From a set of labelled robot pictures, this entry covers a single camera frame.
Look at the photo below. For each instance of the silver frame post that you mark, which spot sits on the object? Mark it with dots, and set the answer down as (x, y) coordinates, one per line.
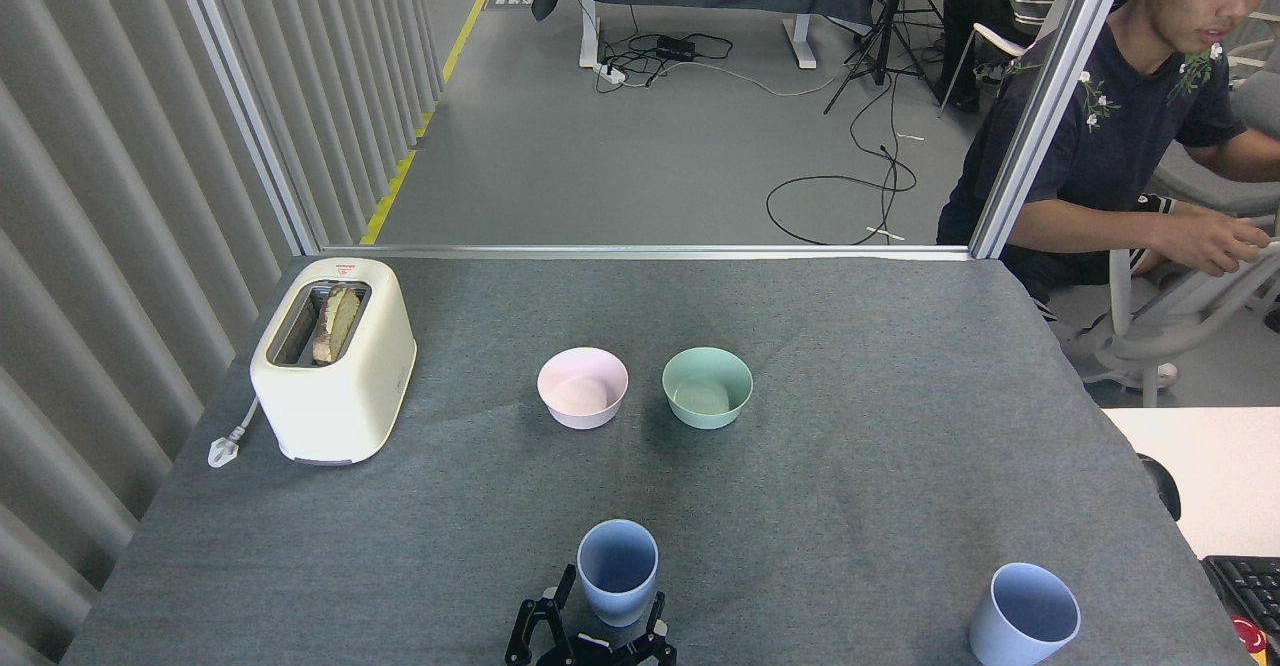
(1055, 96)
(240, 96)

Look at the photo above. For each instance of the black computer mouse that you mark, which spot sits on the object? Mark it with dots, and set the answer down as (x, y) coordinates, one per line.
(1162, 486)

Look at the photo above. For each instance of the person's right hand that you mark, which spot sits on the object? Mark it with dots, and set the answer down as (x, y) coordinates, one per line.
(1210, 241)

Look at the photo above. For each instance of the cream white toaster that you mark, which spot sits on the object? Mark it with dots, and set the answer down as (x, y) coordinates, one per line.
(340, 396)

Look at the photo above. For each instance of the grey felt table cloth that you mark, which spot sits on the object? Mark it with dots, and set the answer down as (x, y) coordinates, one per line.
(800, 526)

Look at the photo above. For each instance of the black power adapter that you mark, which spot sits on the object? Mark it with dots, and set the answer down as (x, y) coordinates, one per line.
(676, 47)

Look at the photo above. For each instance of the small red object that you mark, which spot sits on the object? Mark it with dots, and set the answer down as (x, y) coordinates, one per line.
(1250, 636)

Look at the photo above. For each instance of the toasted bread slice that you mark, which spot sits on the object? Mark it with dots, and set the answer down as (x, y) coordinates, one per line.
(336, 324)

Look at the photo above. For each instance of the green bowl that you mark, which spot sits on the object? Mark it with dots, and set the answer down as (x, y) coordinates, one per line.
(707, 391)

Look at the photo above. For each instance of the white plastic chair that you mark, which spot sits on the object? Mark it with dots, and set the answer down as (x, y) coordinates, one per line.
(1005, 41)

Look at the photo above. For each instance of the blue plastic cup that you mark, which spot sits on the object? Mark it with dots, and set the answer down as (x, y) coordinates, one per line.
(618, 601)
(1020, 626)

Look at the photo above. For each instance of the white side table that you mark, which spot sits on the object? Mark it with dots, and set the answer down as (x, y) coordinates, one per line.
(1220, 466)

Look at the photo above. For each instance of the person in dark shirt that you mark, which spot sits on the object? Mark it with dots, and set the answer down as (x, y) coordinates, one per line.
(1130, 136)

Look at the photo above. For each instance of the silver frame rail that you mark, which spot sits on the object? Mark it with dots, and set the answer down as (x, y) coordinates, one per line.
(600, 252)

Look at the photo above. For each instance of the black tripod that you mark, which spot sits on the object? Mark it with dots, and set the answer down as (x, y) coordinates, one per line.
(885, 6)

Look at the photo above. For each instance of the white power strip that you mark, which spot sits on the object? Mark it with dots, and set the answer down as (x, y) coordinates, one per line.
(612, 73)

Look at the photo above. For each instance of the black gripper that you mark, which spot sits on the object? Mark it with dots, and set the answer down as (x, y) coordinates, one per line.
(600, 658)

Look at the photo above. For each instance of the black keyboard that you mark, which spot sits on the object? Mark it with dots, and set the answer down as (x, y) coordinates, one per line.
(1250, 586)

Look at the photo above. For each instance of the grey office chair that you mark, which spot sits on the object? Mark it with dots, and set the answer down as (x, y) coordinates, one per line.
(1200, 186)
(1170, 321)
(1260, 96)

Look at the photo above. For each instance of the pink bowl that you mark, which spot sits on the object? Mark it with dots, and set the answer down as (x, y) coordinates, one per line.
(583, 391)

